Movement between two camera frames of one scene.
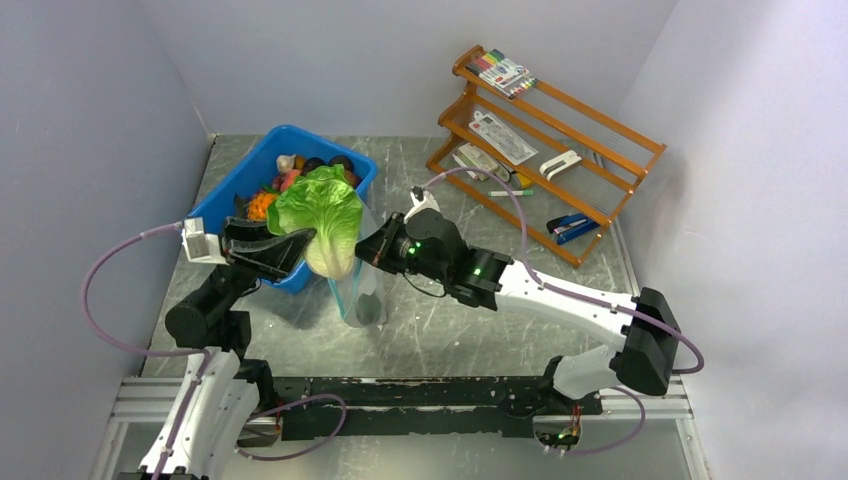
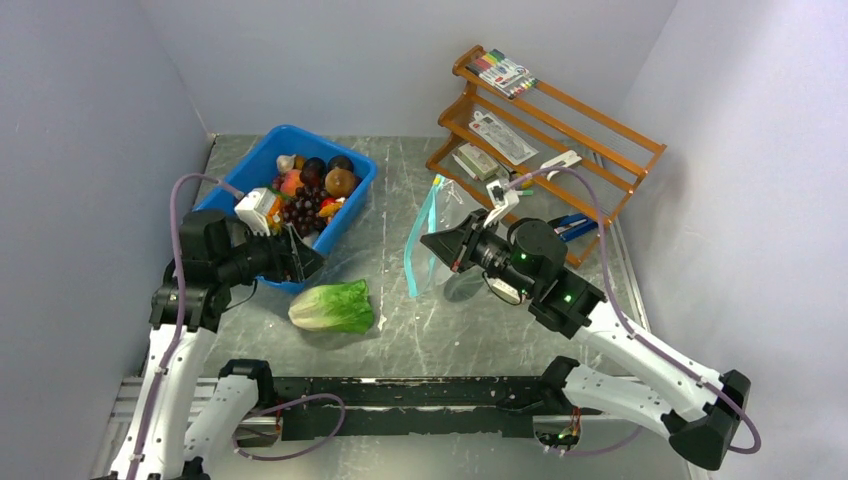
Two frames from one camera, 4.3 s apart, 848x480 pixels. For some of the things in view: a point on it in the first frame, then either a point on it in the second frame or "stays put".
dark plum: [347, 164] stays put
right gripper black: [377, 249] to [456, 247]
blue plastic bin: [252, 170] stays put
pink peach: [289, 179] stays put
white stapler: [560, 164] stays put
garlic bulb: [285, 162] stays put
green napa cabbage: [326, 200] to [333, 307]
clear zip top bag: [361, 297] to [445, 204]
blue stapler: [569, 227] stays put
